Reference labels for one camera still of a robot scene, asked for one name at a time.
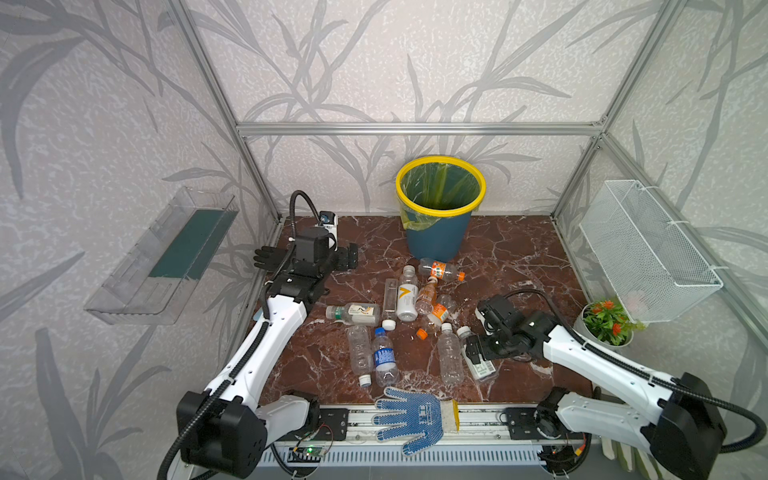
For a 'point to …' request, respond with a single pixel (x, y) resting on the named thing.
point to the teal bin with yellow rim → (437, 196)
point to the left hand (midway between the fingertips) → (343, 233)
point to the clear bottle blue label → (387, 374)
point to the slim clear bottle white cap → (390, 301)
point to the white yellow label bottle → (408, 295)
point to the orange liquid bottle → (426, 296)
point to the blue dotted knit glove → (422, 412)
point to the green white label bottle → (478, 372)
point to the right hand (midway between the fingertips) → (479, 340)
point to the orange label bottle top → (440, 270)
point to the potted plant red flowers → (606, 324)
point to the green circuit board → (309, 454)
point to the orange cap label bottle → (439, 315)
